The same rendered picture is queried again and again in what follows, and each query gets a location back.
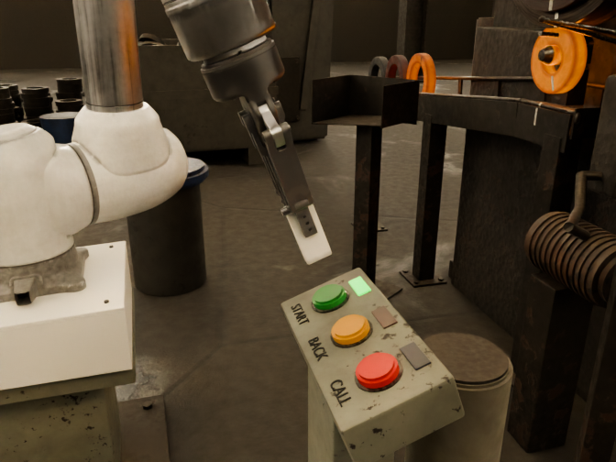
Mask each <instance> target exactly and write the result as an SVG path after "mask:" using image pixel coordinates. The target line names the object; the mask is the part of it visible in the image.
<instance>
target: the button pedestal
mask: <svg viewBox="0 0 616 462"><path fill-rule="evenodd" d="M358 277H361V279H362V280H363V281H364V282H365V283H366V284H367V285H368V286H369V287H370V289H371V291H369V292H367V293H364V294H362V295H360V296H358V295H357V293H356V292H355V291H354V289H353V288H352V287H351V285H350V284H349V283H348V282H349V281H352V280H353V279H355V278H358ZM329 284H337V285H341V286H343V287H344V289H345V291H346V298H345V300H344V301H343V302H342V303H340V304H339V305H337V307H334V308H332V309H328V310H319V309H316V308H315V307H314V304H313V301H312V298H313V296H314V294H315V292H316V291H317V290H319V289H320V288H322V287H324V286H325V285H329ZM383 305H384V306H385V307H386V308H387V309H388V311H389V312H390V313H391V314H392V316H393V317H394V318H395V319H396V320H397V322H398V323H397V324H394V325H392V326H390V327H387V328H385V329H383V327H382V326H381V325H380V323H379V322H378V320H377V319H376V318H375V316H374V315H373V314H372V313H371V311H373V310H376V309H378V308H380V307H381V306H383ZM280 307H281V309H282V311H283V313H284V315H285V317H286V319H287V322H288V324H289V326H290V328H291V331H292V333H293V335H294V337H295V340H296V342H297V344H298V346H299V348H300V350H301V351H302V355H303V357H304V359H305V361H306V363H307V365H308V462H393V460H394V452H395V451H397V450H399V449H401V448H403V447H405V446H407V445H409V444H411V443H413V442H415V441H417V440H419V439H421V438H423V437H425V436H427V435H429V434H430V433H432V432H434V431H436V430H438V429H440V428H442V427H444V426H446V425H448V424H451V423H452V422H454V421H456V420H458V419H460V418H462V417H463V416H464V415H465V413H464V409H463V406H462V402H461V400H460V397H459V393H458V390H457V385H456V382H455V379H454V377H453V376H452V374H451V373H450V372H449V371H448V370H447V369H446V367H445V366H444V365H443V364H442V362H441V361H440V360H439V359H438V358H437V357H436V355H435V354H434V353H433V352H432V351H431V349H430V348H429V347H428V346H427V345H426V344H425V342H424V341H423V340H422V339H421V338H420V337H419V336H418V335H417V334H416V333H415V332H414V330H413V329H412V328H411V327H410V326H409V324H408V323H407V322H406V321H405V320H404V319H403V317H402V316H401V315H400V314H399V313H398V311H397V310H396V309H395V308H394V307H393V306H392V304H391V303H390V302H389V301H388V300H387V298H386V297H385V296H384V295H383V294H382V293H381V291H380V290H379V289H378V288H377V287H376V285H375V284H374V283H373V282H372V281H371V280H370V278H369V277H368V276H367V275H366V274H365V272H364V271H363V270H362V269H361V268H356V269H353V270H351V271H349V272H347V273H345V274H343V275H341V276H339V277H337V278H334V279H332V280H330V281H328V282H326V283H323V284H321V285H319V286H317V287H315V288H313V289H310V290H309V291H306V292H304V293H302V294H299V295H297V296H295V297H293V298H291V299H289V300H287V301H285V302H283V303H282V304H281V305H280ZM351 314H358V315H362V316H364V317H366V318H367V320H368V324H369V331H368V334H367V335H366V336H365V337H364V338H363V339H361V340H360V341H358V342H356V343H354V344H349V345H341V344H338V343H337V342H336V341H335V340H334V338H333V336H332V333H331V331H332V328H333V326H334V325H335V323H336V322H337V321H338V320H339V319H341V318H343V317H345V316H347V315H351ZM411 342H414V343H415V344H416V345H417V346H418V347H419V348H420V349H421V350H422V351H423V353H424V354H425V355H426V356H427V358H428V359H429V360H430V361H431V364H429V365H427V366H425V367H423V368H420V369H418V370H415V369H414V368H413V366H412V365H411V363H410V362H409V361H408V360H407V358H406V357H405V356H404V354H403V353H402V352H401V351H400V348H401V347H404V346H406V345H408V344H410V343H411ZM374 353H388V354H391V355H393V356H394V357H395V358H396V359H397V362H398V365H399V368H400V370H399V374H398V376H397V377H396V379H395V380H394V381H393V382H391V383H390V384H388V385H386V386H384V387H381V388H376V389H370V388H366V387H364V386H362V385H361V384H360V383H359V382H358V378H357V376H356V368H357V366H358V364H359V362H360V361H361V360H362V359H363V358H365V357H367V356H368V355H371V354H374Z"/></svg>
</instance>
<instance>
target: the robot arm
mask: <svg viewBox="0 0 616 462"><path fill-rule="evenodd" d="M172 1H174V0H161V2H162V4H164V5H165V4H167V5H165V6H164V7H165V9H166V10H165V12H166V14H167V17H168V18H169V19H170V22H171V23H172V26H173V28H174V30H175V32H176V35H177V37H178V39H179V41H180V43H181V46H182V48H183V51H184V53H185V55H186V57H187V59H188V60H189V61H203V62H204V64H202V66H201V67H202V68H201V73H202V75H203V77H204V80H205V82H206V84H207V87H208V89H209V91H210V93H211V96H212V97H213V99H214V100H216V102H228V101H232V100H236V99H237V98H238V97H239V100H240V103H241V104H242V107H243V109H244V110H242V111H240V112H238V116H239V118H240V120H241V123H242V125H243V126H244V127H245V128H246V129H247V132H248V133H249V135H250V138H251V140H252V142H253V145H254V147H255V148H256V149H257V150H258V152H259V154H260V156H261V158H262V160H263V162H264V164H265V167H266V169H267V171H268V173H269V176H270V178H271V180H272V183H273V185H274V187H275V193H276V194H277V195H278V196H280V201H281V203H282V204H284V208H282V209H280V210H281V212H282V214H283V216H285V215H286V216H287V218H288V221H289V223H290V225H291V229H292V232H293V234H294V235H295V238H296V240H297V243H298V245H299V247H300V250H301V252H302V255H303V258H304V260H305V261H306V263H307V264H309V265H310V264H312V263H314V262H316V261H318V260H320V259H323V258H325V257H327V256H330V255H332V251H331V248H330V247H329V244H328V242H327V239H326V237H325V233H324V230H323V228H322V226H321V223H320V221H319V218H318V216H317V213H316V211H315V209H314V205H313V203H314V198H313V197H312V195H311V191H310V189H309V187H308V184H307V181H306V179H305V176H304V173H303V168H302V165H301V162H300V160H299V157H298V154H297V152H296V149H295V146H294V144H293V140H292V133H291V127H290V125H288V123H287V122H285V120H284V119H285V114H284V111H283V109H282V106H281V103H280V101H277V102H276V101H275V99H274V98H273V97H272V98H271V96H270V94H269V92H268V87H269V85H270V84H271V83H275V82H276V81H278V80H279V79H280V78H281V77H282V76H283V74H284V67H283V64H282V61H281V57H280V54H279V52H278V50H277V47H276V45H275V42H274V40H273V39H271V38H266V36H265V35H266V34H268V33H270V32H271V31H272V30H273V29H274V28H275V26H276V22H274V20H273V17H272V14H271V12H270V8H269V6H270V5H269V4H268V3H267V0H177V1H175V2H172ZM169 2H172V3H170V4H168V3H169ZM72 3H73V10H74V17H75V24H76V31H77V39H78V45H79V52H80V59H81V66H82V79H83V86H84V93H85V100H86V105H85V106H84V107H83V108H82V109H81V111H80V112H79V113H78V115H77V116H76V117H75V119H74V129H73V133H72V138H71V143H68V144H55V141H54V138H53V136H52V135H51V134H50V133H48V132H47V131H45V130H44V129H42V128H40V127H38V126H32V125H30V124H26V123H14V124H6V125H1V126H0V303H5V302H11V301H16V305H17V306H23V305H29V304H31V303H32V302H33V301H34V300H35V299H36V298H37V297H39V296H45V295H51V294H56V293H64V292H79V291H82V290H84V289H85V288H86V281H85V278H84V277H83V274H84V264H85V261H86V259H87V258H88V257H89V252H88V249H87V248H86V247H77V248H76V247H75V244H74V241H73V234H75V233H77V232H79V231H80V230H82V229H83V228H85V227H86V226H88V225H93V224H97V223H103V222H108V221H113V220H116V219H120V218H124V217H128V216H131V215H135V214H138V213H141V212H144V211H147V210H148V209H151V208H153V207H155V206H157V205H159V204H162V203H163V202H165V201H167V200H168V199H170V198H171V197H172V196H173V195H174V194H175V193H176V192H177V191H179V190H180V188H181V187H182V186H183V185H184V182H185V180H186V177H187V174H188V160H187V156H186V153H185V150H184V148H183V146H182V143H181V142H180V140H179V139H178V138H177V137H176V136H175V135H174V134H172V133H171V132H170V131H169V129H167V128H163V127H162V124H161V122H160V117H159V115H158V114H157V113H156V112H155V111H154V109H153V108H151V107H150V106H149V105H148V104H147V103H145V102H143V94H142V84H141V73H140V63H139V53H138V33H137V23H136V13H135V2H134V0H72ZM285 205H286V206H285Z"/></svg>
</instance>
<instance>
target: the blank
mask: <svg viewBox="0 0 616 462"><path fill-rule="evenodd" d="M544 32H555V33H559V37H558V38H551V37H541V36H539V37H538V39H537V40H536V42H535V44H534V47H533V53H532V58H531V70H532V76H533V80H534V82H535V84H536V86H537V87H538V88H539V89H540V90H541V91H542V92H544V93H546V94H563V93H566V92H568V91H570V90H571V89H572V88H574V87H575V86H576V85H577V83H578V82H579V80H580V78H581V77H582V75H583V72H584V70H585V67H586V63H587V56H588V51H587V43H586V40H585V38H584V35H583V34H579V33H577V32H574V31H570V30H567V29H564V28H546V29H545V30H544ZM547 45H557V46H558V47H559V48H560V50H561V53H562V60H561V64H560V67H559V69H558V70H557V71H556V69H555V66H554V65H545V64H543V63H542V62H541V61H539V60H538V53H539V51H540V50H541V49H543V48H544V47H545V46H547Z"/></svg>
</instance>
